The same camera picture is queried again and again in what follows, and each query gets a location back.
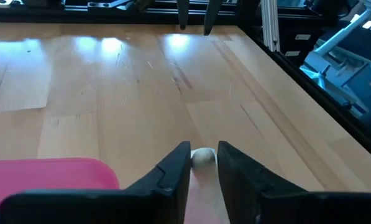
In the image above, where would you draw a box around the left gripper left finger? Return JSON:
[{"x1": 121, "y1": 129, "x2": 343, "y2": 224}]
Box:
[{"x1": 0, "y1": 141, "x2": 193, "y2": 224}]

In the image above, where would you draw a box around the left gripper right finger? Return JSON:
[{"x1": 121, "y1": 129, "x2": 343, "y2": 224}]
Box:
[{"x1": 217, "y1": 141, "x2": 371, "y2": 224}]

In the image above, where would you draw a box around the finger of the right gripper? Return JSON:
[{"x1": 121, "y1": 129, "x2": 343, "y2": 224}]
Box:
[
  {"x1": 203, "y1": 0, "x2": 224, "y2": 36},
  {"x1": 176, "y1": 0, "x2": 191, "y2": 31}
]

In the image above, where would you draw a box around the white garlic bulb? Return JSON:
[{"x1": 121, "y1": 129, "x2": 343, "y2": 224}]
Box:
[{"x1": 184, "y1": 147, "x2": 232, "y2": 224}]

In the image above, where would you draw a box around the pink plastic bin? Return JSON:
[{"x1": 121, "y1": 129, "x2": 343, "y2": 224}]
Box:
[{"x1": 0, "y1": 157, "x2": 121, "y2": 224}]

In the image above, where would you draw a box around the pale blue metal stand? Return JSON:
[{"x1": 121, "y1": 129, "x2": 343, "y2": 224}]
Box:
[{"x1": 299, "y1": 6, "x2": 371, "y2": 119}]

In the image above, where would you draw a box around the silver aluminium post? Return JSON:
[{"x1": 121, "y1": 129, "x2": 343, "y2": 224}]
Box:
[{"x1": 260, "y1": 0, "x2": 282, "y2": 53}]

